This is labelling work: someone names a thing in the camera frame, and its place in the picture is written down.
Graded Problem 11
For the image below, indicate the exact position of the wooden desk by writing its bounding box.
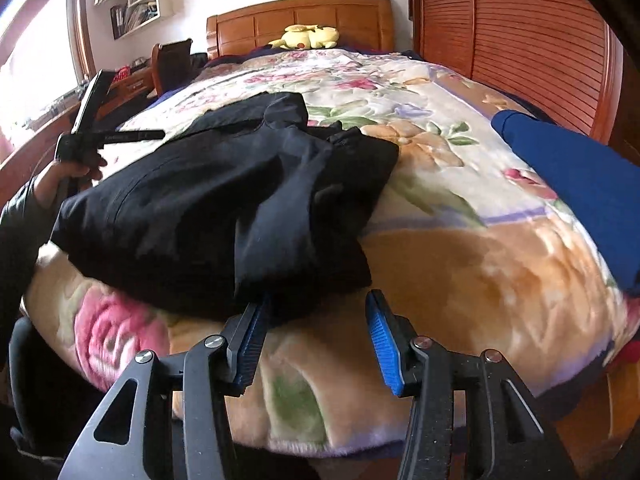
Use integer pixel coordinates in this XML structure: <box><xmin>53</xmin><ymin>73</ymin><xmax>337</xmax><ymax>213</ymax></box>
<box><xmin>1</xmin><ymin>67</ymin><xmax>154</xmax><ymax>205</ymax></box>

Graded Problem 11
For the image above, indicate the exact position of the red-brown louvered wardrobe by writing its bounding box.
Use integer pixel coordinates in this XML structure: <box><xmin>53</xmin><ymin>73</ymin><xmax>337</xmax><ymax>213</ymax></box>
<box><xmin>412</xmin><ymin>0</ymin><xmax>624</xmax><ymax>143</ymax></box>

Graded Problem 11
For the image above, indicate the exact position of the blue folded garment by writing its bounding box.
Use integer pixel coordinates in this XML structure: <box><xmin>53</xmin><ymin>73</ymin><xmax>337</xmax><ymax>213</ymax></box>
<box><xmin>491</xmin><ymin>110</ymin><xmax>640</xmax><ymax>297</ymax></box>

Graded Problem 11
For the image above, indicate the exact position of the floral bed blanket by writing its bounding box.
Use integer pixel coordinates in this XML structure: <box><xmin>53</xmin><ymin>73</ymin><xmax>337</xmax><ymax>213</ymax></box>
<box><xmin>22</xmin><ymin>48</ymin><xmax>640</xmax><ymax>458</ymax></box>

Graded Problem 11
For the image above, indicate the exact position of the wooden headboard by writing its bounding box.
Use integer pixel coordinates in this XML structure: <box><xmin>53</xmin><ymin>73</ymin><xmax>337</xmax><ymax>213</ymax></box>
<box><xmin>206</xmin><ymin>0</ymin><xmax>395</xmax><ymax>58</ymax></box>

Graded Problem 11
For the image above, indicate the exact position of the black garment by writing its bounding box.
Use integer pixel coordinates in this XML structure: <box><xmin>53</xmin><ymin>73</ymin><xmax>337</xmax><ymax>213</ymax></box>
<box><xmin>51</xmin><ymin>92</ymin><xmax>399</xmax><ymax>320</ymax></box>

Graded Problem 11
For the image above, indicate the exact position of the left hand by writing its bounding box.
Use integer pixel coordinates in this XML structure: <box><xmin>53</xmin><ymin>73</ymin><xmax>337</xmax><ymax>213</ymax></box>
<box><xmin>34</xmin><ymin>153</ymin><xmax>107</xmax><ymax>209</ymax></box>

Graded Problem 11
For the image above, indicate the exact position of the left forearm dark sleeve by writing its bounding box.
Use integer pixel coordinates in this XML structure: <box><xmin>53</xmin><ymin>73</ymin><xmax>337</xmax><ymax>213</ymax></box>
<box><xmin>0</xmin><ymin>181</ymin><xmax>56</xmax><ymax>367</ymax></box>

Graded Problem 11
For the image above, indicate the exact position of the yellow plush toy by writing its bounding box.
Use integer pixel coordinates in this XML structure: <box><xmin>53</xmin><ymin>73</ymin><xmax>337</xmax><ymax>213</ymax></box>
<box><xmin>269</xmin><ymin>24</ymin><xmax>340</xmax><ymax>50</ymax></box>

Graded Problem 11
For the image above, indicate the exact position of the dark wooden chair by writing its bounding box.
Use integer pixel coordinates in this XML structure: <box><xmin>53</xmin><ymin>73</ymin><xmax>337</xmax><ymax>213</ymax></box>
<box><xmin>151</xmin><ymin>38</ymin><xmax>194</xmax><ymax>96</ymax></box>

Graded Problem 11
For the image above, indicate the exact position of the white wall shelf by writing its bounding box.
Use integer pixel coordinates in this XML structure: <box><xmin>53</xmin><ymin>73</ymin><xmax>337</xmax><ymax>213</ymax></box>
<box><xmin>108</xmin><ymin>0</ymin><xmax>176</xmax><ymax>42</ymax></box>

